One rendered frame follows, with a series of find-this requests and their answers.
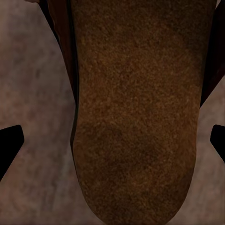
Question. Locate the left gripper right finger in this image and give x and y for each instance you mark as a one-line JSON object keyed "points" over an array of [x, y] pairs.
{"points": [[217, 139]]}

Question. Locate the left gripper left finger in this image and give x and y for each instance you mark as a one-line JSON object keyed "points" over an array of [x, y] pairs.
{"points": [[11, 141]]}

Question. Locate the sandal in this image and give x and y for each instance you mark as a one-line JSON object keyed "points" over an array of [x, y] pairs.
{"points": [[139, 70]]}

